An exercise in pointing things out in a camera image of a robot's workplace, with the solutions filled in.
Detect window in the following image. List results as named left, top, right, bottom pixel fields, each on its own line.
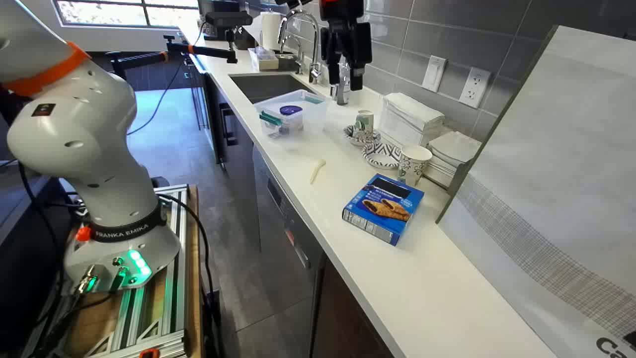
left=56, top=0, right=201, bottom=28

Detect aluminium robot stand frame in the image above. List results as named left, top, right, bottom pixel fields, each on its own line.
left=26, top=183, right=205, bottom=358

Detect white napkin dispenser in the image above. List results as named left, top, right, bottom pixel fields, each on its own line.
left=377, top=91, right=447, bottom=149

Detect small beige sponge box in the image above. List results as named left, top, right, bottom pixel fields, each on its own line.
left=248, top=45, right=280, bottom=73

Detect white paper towel roll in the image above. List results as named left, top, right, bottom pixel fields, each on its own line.
left=260, top=10, right=284, bottom=51

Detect small green print paper cup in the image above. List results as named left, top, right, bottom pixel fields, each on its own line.
left=352, top=107, right=377, bottom=147

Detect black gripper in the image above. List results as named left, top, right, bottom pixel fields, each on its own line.
left=320, top=14, right=374, bottom=93

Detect chrome sink faucet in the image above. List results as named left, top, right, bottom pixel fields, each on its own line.
left=276, top=10, right=328, bottom=85

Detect white wall power outlet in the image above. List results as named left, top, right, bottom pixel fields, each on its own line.
left=457, top=65, right=493, bottom=109

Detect patterned paper cup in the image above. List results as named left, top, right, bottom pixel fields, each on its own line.
left=397, top=143, right=433, bottom=187

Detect pale plastic spoon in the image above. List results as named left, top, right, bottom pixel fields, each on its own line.
left=308, top=157, right=328, bottom=187

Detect teal plastic utensil pack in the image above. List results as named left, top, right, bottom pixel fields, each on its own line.
left=258, top=109, right=286, bottom=129

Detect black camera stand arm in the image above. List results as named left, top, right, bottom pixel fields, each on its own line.
left=107, top=36, right=240, bottom=75

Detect silver soap dispenser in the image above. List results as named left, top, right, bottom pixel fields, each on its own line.
left=332, top=57, right=352, bottom=107

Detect black stand cable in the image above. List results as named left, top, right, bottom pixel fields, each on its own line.
left=157, top=191, right=224, bottom=358

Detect green and white paper bag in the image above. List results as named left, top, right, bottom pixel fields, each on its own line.
left=433, top=24, right=636, bottom=358

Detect white wall switch plate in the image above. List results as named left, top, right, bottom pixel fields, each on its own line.
left=421, top=53, right=449, bottom=93

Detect blue cracker box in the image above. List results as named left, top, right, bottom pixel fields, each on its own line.
left=340, top=173, right=425, bottom=248

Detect dark lower kitchen cabinets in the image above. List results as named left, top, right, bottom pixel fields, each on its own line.
left=197, top=67, right=393, bottom=358

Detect steel kitchen sink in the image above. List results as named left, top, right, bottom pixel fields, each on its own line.
left=228, top=71, right=314, bottom=105

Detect clear plastic container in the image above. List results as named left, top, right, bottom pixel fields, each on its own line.
left=254, top=87, right=332, bottom=139

